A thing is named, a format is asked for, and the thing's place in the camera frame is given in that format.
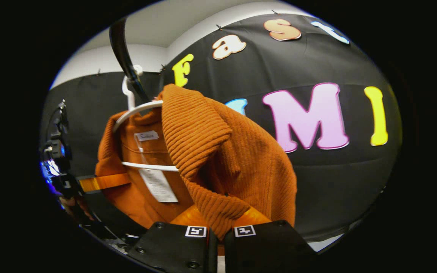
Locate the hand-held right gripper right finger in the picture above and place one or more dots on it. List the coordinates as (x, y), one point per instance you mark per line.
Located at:
(264, 246)

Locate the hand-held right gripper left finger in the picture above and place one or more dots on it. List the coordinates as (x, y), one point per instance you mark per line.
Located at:
(176, 246)

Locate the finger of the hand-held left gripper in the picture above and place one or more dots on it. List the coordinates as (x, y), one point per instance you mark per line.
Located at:
(104, 182)

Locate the white clothes hanger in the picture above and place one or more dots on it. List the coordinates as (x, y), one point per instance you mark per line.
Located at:
(135, 110)

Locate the black clothes rack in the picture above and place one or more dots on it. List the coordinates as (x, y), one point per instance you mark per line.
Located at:
(121, 49)

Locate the black backdrop cloth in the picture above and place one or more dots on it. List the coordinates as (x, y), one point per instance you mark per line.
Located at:
(336, 182)

